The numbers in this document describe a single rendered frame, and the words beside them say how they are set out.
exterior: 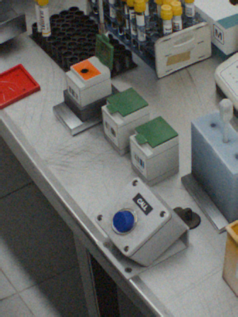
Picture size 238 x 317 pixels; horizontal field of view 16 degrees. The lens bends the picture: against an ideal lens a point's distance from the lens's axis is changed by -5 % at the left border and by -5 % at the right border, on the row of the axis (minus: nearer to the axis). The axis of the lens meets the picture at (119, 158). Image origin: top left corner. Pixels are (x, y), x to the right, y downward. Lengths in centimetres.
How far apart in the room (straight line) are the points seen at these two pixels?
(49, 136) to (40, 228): 105
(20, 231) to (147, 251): 124
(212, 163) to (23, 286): 114
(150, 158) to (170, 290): 18
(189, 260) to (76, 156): 23
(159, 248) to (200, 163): 13
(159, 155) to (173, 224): 12
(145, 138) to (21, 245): 115
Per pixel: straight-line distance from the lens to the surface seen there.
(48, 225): 223
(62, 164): 115
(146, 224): 99
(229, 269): 99
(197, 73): 127
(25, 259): 217
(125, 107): 112
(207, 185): 108
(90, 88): 116
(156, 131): 109
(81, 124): 118
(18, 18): 133
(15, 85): 127
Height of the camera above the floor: 171
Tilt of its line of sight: 46 degrees down
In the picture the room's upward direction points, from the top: 5 degrees counter-clockwise
